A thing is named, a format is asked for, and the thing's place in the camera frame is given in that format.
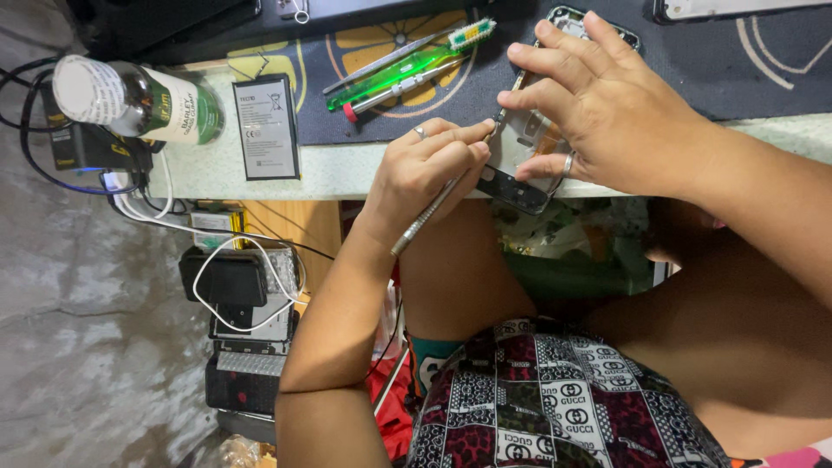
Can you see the black power adapter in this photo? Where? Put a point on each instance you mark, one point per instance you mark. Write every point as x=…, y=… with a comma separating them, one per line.
x=91, y=146

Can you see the person's leg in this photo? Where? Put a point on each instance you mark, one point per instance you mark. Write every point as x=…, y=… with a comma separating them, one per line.
x=455, y=273
x=728, y=351

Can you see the metal pry tool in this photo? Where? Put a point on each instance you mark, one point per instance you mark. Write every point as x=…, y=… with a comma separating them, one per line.
x=426, y=218

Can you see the green bottle with white cap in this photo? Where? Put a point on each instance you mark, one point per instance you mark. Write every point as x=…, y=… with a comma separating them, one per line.
x=169, y=104

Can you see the red bag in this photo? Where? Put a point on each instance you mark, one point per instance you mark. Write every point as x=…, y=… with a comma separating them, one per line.
x=390, y=409

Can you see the person's right hand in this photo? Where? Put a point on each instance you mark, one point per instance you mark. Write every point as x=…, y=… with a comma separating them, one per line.
x=624, y=123

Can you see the person's left hand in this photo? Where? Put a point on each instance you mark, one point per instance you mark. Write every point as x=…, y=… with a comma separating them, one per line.
x=416, y=175

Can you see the silver screwdriver with red cap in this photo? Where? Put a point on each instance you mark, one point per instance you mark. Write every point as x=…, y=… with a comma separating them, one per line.
x=403, y=86

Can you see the phone frame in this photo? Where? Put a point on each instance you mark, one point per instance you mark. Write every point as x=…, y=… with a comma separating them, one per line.
x=520, y=146

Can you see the pink patterned cloth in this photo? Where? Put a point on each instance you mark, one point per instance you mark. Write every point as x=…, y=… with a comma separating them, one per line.
x=793, y=456

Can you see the wooden cabinet panel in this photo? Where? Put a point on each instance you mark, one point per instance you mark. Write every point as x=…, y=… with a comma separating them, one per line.
x=305, y=227

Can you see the metal tweezers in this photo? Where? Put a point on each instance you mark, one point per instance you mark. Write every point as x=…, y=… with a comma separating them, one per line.
x=383, y=62

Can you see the patterned shorts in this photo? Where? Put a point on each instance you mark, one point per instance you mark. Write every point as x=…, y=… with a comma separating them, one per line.
x=559, y=396

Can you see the clear plastic bag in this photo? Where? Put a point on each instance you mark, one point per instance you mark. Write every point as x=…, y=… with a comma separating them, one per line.
x=237, y=452

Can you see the black and white phone battery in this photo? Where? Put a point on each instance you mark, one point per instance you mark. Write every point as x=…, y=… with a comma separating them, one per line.
x=266, y=127

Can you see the green clear toothbrush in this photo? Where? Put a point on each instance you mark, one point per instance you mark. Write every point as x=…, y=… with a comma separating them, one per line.
x=396, y=68

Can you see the person's left leg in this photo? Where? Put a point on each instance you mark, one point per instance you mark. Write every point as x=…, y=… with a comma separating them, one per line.
x=455, y=273

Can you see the person's right leg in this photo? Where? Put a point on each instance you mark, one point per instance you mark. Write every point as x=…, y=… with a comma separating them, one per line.
x=728, y=351

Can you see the white charger plug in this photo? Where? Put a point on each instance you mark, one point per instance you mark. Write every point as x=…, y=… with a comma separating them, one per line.
x=117, y=182

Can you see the phone with black rim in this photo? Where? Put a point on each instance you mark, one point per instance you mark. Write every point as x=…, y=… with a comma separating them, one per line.
x=728, y=8

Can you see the heap of phone parts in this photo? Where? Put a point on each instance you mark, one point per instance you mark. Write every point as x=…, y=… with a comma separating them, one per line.
x=227, y=279

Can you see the green waste bin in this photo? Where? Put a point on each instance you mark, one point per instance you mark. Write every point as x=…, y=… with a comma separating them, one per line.
x=572, y=273

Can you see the dark mat with yellow print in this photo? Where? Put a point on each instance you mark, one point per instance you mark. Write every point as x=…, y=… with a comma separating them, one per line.
x=715, y=65

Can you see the black box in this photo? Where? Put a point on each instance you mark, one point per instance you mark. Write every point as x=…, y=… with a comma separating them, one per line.
x=162, y=19

